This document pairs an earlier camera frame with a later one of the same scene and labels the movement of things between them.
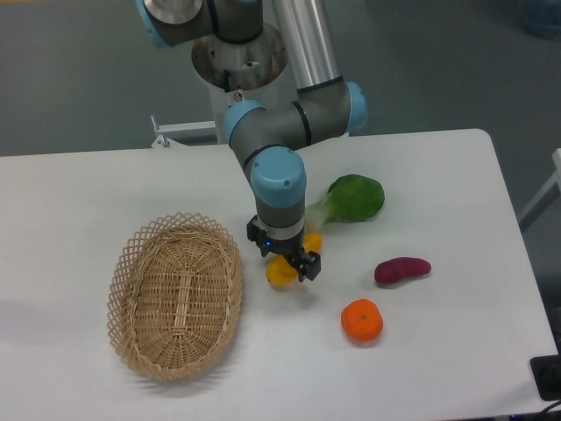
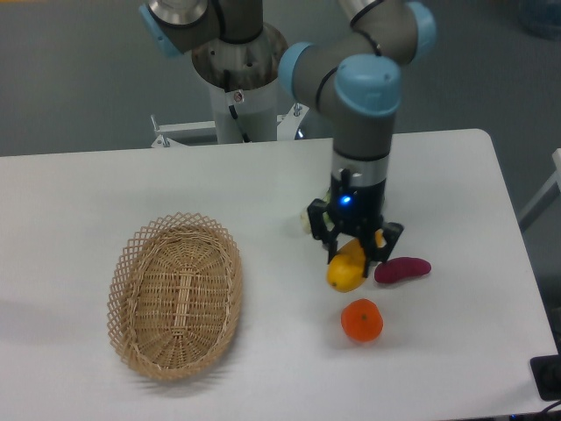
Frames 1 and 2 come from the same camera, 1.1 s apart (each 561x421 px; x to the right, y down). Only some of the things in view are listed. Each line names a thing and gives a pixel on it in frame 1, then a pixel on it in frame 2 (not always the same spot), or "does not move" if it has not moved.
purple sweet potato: (397, 269) does not move
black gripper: (307, 264) to (356, 208)
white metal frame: (190, 134) does not move
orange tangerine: (362, 319) does not move
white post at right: (547, 195) does not move
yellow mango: (281, 271) to (345, 269)
